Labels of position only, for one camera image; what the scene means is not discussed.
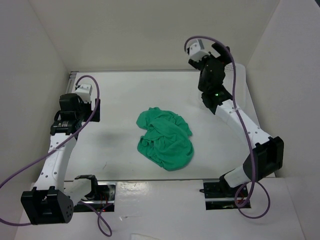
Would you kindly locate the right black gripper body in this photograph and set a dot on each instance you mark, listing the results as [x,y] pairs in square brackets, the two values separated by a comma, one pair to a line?
[224,57]

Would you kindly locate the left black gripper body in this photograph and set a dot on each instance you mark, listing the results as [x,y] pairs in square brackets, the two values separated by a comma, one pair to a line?
[85,111]

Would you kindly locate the green tank top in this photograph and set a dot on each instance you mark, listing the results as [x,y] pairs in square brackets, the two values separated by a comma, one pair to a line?
[166,141]

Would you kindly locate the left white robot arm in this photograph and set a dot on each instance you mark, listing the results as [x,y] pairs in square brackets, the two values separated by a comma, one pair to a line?
[49,202]

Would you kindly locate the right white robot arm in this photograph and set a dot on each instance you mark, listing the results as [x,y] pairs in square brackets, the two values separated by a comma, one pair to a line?
[266,152]

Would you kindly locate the white plastic mesh basket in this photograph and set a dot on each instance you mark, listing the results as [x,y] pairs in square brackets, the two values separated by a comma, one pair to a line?
[228,81]

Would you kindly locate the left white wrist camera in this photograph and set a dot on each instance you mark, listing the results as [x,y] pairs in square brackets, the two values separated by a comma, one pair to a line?
[84,91]

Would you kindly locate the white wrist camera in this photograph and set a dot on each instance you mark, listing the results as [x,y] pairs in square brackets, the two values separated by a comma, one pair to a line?
[196,51]
[84,91]

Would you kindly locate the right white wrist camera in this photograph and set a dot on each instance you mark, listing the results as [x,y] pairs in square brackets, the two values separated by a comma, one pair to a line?
[196,51]

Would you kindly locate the aluminium table edge rail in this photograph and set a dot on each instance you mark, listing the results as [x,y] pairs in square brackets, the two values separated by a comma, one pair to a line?
[70,82]

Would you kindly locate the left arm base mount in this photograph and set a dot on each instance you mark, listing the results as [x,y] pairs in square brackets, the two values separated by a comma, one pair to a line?
[96,196]

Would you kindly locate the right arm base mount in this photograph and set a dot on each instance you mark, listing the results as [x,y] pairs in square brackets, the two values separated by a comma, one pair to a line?
[216,197]

